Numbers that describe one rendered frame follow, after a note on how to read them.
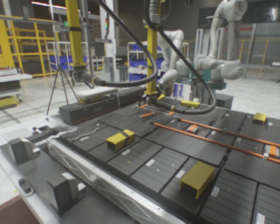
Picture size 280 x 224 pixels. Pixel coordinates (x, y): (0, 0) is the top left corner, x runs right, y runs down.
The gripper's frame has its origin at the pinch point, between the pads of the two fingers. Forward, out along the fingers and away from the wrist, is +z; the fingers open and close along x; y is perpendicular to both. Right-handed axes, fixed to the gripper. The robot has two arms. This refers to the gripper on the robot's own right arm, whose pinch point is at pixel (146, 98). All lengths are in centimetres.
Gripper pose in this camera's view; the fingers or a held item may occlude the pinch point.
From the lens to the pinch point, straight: 138.9
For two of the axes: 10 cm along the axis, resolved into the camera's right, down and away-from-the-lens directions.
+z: -7.0, 6.5, -3.1
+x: 4.0, 7.1, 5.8
